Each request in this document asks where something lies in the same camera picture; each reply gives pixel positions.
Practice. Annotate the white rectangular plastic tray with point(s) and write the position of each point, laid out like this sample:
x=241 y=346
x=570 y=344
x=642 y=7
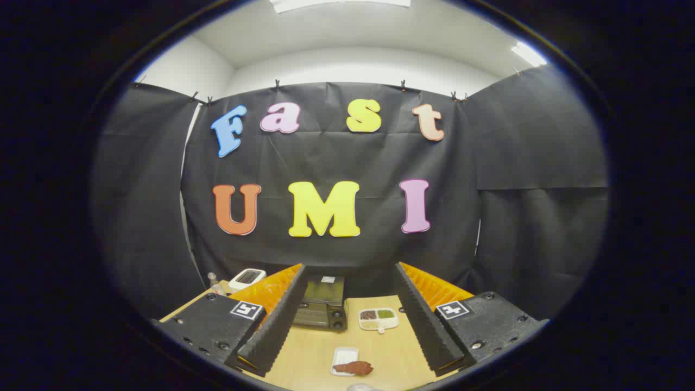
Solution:
x=345 y=354

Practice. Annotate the small ceiling light panel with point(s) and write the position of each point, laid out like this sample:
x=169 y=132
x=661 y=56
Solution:
x=528 y=54

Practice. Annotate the black toaster oven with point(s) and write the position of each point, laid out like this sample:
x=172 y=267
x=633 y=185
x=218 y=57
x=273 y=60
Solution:
x=323 y=304

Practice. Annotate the small clear bottle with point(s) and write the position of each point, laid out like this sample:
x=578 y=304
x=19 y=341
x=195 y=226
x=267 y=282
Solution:
x=215 y=287

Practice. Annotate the long ceiling light panel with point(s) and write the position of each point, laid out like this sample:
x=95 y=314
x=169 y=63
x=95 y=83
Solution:
x=336 y=3

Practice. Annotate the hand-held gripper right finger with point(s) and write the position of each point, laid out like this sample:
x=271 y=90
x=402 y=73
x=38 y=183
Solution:
x=421 y=317

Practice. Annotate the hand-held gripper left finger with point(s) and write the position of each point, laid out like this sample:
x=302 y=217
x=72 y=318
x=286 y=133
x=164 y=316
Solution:
x=282 y=317

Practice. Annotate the white bread toaster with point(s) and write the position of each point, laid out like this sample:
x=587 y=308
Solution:
x=247 y=278

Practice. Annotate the red-brown meat piece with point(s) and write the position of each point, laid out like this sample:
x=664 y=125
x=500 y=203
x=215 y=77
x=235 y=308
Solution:
x=355 y=368

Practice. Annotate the white divided dish with beans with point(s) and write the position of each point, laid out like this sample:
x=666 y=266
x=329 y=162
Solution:
x=386 y=325

